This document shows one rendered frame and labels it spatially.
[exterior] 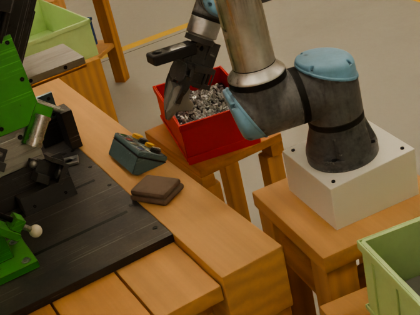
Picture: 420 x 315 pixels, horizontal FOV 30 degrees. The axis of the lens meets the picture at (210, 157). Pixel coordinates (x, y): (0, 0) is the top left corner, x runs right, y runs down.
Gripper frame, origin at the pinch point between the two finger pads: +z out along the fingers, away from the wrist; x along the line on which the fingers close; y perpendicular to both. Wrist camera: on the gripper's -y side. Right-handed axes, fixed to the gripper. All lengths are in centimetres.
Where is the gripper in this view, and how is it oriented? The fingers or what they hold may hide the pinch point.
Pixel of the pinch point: (166, 114)
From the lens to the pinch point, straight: 188.8
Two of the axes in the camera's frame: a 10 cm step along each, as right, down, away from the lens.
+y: 8.1, 1.7, 5.6
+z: -3.2, 9.3, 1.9
